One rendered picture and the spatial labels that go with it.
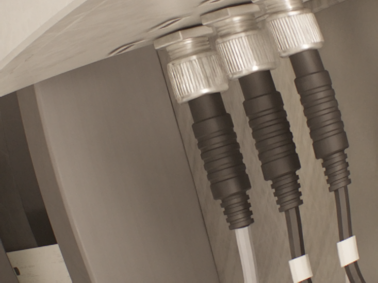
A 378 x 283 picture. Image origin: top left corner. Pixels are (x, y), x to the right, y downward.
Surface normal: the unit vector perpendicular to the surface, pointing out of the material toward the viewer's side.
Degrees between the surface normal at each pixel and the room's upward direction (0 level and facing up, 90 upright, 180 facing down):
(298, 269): 52
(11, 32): 90
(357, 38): 90
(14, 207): 44
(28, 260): 27
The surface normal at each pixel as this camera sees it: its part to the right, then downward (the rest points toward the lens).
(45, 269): 0.29, -0.42
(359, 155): -0.88, 0.25
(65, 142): 0.37, -0.14
